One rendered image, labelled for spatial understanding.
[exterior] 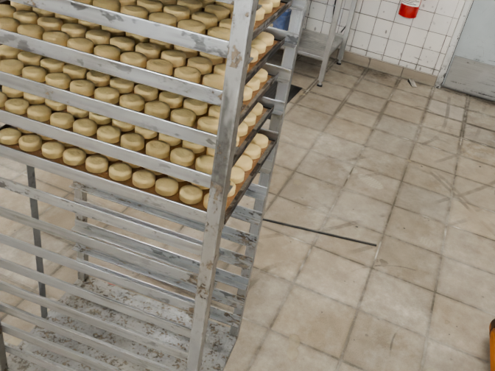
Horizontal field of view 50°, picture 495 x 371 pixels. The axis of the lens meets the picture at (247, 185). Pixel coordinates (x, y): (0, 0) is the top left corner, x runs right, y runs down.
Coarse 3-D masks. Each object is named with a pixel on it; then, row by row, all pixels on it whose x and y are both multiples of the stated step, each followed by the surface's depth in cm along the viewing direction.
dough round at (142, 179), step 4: (136, 172) 117; (140, 172) 117; (144, 172) 118; (148, 172) 118; (152, 172) 118; (136, 176) 116; (140, 176) 116; (144, 176) 116; (148, 176) 117; (152, 176) 117; (136, 180) 115; (140, 180) 115; (144, 180) 115; (148, 180) 115; (152, 180) 116; (136, 184) 116; (140, 184) 115; (144, 184) 115; (148, 184) 116; (152, 184) 117
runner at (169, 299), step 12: (0, 240) 134; (12, 240) 133; (36, 252) 132; (48, 252) 131; (60, 264) 132; (72, 264) 130; (84, 264) 129; (96, 276) 129; (108, 276) 128; (120, 276) 131; (132, 288) 128; (144, 288) 126; (168, 300) 126; (180, 300) 124; (192, 312) 125
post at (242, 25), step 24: (240, 0) 81; (240, 24) 83; (240, 48) 85; (240, 72) 87; (240, 96) 91; (216, 144) 96; (216, 168) 98; (216, 192) 101; (216, 216) 104; (216, 240) 107; (216, 264) 114; (192, 336) 125; (192, 360) 129
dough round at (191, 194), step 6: (186, 186) 116; (192, 186) 116; (180, 192) 114; (186, 192) 114; (192, 192) 114; (198, 192) 114; (180, 198) 114; (186, 198) 113; (192, 198) 113; (198, 198) 114; (192, 204) 114
